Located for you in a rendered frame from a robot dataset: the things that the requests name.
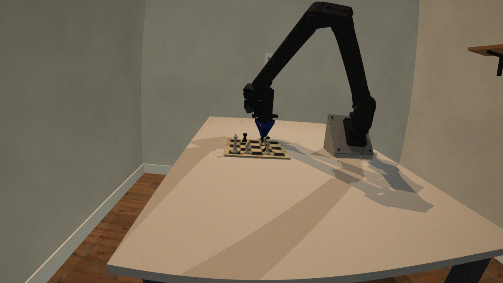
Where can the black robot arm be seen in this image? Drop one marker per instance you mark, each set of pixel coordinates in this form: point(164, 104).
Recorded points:
point(321, 15)

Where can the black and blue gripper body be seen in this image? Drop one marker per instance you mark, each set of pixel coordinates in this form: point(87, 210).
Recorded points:
point(266, 113)

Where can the black and cream chessboard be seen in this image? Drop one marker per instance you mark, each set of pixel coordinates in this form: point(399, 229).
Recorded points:
point(256, 149)

